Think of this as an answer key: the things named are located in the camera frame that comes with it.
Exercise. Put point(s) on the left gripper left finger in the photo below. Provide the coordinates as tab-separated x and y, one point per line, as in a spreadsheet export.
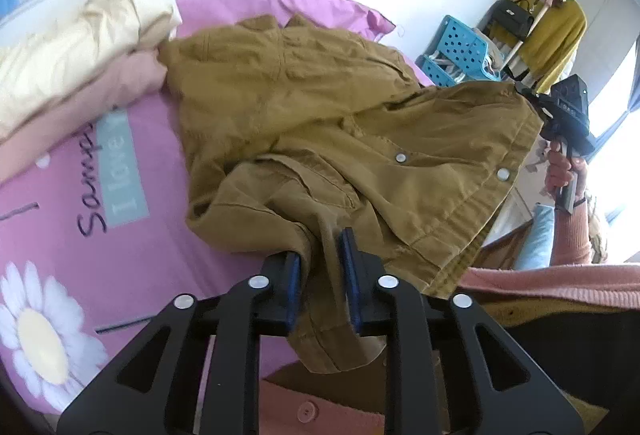
194	368

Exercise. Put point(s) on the pink sleeve left forearm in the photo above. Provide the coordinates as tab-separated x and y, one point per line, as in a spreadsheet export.
614	286

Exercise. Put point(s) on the yellow hanging garment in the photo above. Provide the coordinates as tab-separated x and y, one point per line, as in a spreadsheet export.
551	44

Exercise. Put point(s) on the peach folded cloth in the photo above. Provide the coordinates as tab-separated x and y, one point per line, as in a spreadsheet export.
122	83

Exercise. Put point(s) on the teal perforated plastic rack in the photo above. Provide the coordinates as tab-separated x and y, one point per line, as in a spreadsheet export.
460	55

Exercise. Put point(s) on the black handbag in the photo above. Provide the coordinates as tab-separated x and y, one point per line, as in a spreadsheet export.
515	17

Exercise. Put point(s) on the person right hand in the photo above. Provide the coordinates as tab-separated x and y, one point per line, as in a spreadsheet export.
562	170

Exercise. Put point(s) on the pink daisy bed sheet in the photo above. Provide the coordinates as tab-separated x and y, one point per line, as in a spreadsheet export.
93	243

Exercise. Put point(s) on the pink sleeve right forearm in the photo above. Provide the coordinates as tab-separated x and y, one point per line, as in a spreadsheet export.
571	244

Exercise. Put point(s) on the cream crumpled cloth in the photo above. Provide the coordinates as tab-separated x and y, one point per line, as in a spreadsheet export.
45	68

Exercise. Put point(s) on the wooden coat stand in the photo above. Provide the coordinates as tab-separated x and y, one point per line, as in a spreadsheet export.
537	10

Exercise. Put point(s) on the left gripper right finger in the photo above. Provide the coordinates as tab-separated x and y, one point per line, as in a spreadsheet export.
450	367

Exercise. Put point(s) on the mustard brown jacket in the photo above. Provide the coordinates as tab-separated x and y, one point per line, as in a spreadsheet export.
292	133

